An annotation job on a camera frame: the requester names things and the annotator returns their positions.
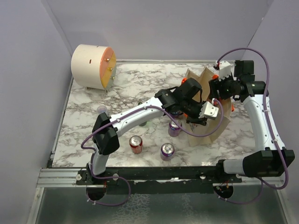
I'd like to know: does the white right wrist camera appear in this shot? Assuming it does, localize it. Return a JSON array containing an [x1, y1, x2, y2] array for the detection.
[[215, 61, 231, 81]]

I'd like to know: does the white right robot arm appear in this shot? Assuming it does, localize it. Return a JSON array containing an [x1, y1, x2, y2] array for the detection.
[[209, 60, 295, 182]]

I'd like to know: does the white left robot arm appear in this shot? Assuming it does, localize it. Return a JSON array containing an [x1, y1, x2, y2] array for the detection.
[[87, 84, 210, 184]]

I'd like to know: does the clear tub of paper clips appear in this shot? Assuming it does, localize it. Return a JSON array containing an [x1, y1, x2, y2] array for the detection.
[[97, 105, 108, 114]]

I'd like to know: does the purple soda can front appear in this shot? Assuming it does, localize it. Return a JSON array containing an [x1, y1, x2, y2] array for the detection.
[[160, 143, 175, 161]]

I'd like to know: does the round cream drawer cabinet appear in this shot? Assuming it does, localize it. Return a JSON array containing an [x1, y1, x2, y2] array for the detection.
[[71, 44, 116, 90]]

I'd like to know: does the green glass bottle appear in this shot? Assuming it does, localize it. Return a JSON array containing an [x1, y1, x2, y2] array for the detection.
[[138, 102, 147, 126]]

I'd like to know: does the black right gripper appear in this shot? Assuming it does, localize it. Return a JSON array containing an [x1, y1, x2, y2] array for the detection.
[[209, 71, 240, 102]]

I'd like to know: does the beige canvas tote bag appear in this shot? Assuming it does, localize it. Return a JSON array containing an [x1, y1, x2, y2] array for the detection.
[[185, 67, 232, 147]]

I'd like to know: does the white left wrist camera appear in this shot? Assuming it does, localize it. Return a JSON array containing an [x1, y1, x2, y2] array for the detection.
[[200, 101, 219, 120]]

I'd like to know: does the purple soda can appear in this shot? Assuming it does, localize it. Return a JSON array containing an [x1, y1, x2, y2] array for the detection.
[[170, 111, 184, 119], [168, 119, 182, 137], [160, 143, 175, 161]]

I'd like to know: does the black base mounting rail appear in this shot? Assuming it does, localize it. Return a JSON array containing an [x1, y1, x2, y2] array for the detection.
[[76, 165, 242, 195]]

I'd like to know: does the aluminium frame rail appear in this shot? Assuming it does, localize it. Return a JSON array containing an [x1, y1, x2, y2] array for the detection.
[[36, 168, 284, 188]]

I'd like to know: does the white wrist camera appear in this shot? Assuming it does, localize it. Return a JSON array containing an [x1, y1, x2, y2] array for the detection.
[[200, 101, 219, 120], [215, 61, 231, 81]]

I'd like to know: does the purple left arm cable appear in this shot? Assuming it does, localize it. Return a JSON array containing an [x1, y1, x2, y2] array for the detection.
[[81, 98, 225, 206]]

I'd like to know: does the red soda can front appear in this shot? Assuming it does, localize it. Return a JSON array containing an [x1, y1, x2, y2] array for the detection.
[[129, 135, 143, 154]]

